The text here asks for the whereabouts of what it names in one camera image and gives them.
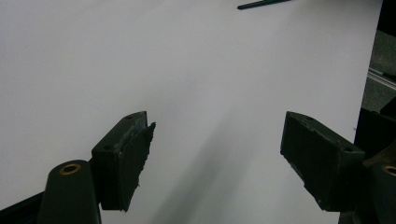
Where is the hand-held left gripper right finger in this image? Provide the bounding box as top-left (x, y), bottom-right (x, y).
top-left (279, 110), bottom-right (366, 213)

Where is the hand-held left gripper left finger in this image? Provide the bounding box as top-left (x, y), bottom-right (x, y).
top-left (91, 110), bottom-right (157, 213)

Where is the aluminium floor rail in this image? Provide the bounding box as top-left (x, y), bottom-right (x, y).
top-left (367, 67), bottom-right (396, 91)

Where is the dark green gold-ended chopstick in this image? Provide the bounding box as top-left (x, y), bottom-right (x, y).
top-left (236, 0), bottom-right (292, 11)

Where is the white table sheet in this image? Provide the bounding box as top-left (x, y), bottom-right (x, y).
top-left (0, 0), bottom-right (385, 224)

